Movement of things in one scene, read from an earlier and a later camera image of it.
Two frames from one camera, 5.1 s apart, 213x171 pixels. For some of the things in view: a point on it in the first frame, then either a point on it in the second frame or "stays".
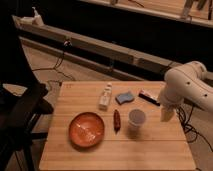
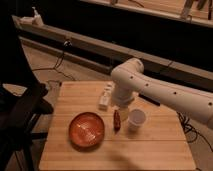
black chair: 18,116 stays
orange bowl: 86,130 stays
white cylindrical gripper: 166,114 to 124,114
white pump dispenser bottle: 37,20 stays
